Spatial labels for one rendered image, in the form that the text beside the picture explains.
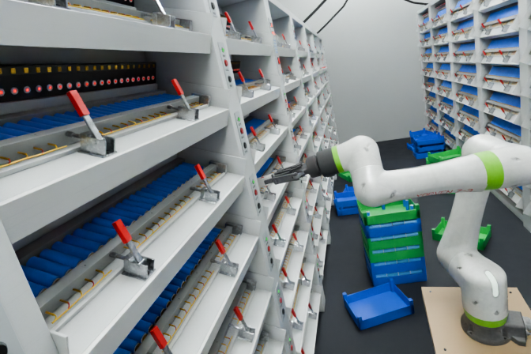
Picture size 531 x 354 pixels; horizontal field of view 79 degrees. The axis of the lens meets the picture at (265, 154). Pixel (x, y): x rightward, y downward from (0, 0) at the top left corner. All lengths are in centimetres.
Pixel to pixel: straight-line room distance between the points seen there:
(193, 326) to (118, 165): 36
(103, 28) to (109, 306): 38
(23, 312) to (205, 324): 39
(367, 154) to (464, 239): 53
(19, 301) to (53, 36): 29
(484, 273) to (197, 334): 93
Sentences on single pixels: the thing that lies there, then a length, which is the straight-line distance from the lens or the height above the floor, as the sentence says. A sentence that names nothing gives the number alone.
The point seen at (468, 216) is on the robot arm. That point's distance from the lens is 136.
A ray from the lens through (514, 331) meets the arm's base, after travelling 143.
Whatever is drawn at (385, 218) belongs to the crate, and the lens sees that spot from 193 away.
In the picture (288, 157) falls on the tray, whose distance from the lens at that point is 159.
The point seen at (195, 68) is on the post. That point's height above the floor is 137.
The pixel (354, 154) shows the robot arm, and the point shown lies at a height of 102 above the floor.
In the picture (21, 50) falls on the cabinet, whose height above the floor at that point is 144.
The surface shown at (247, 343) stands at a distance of 93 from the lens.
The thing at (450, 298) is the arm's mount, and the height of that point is 33.
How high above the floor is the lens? 131
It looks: 13 degrees down
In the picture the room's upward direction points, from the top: 12 degrees counter-clockwise
